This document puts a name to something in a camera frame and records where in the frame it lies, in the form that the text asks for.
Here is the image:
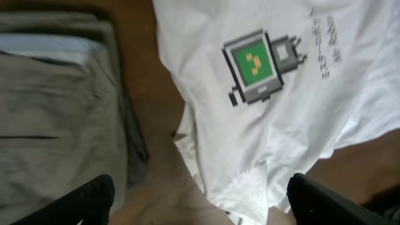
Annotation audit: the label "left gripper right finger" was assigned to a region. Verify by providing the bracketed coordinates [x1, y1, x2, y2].
[287, 173, 397, 225]

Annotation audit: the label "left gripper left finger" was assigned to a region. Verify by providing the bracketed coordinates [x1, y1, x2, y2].
[12, 174, 115, 225]

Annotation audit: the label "white printed t-shirt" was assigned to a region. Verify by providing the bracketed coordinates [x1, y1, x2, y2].
[153, 0, 399, 224]

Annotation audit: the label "folded khaki pants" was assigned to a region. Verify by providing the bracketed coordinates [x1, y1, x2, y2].
[1, 12, 128, 224]

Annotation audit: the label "folded light blue garment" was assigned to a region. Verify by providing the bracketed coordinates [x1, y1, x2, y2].
[1, 33, 103, 64]

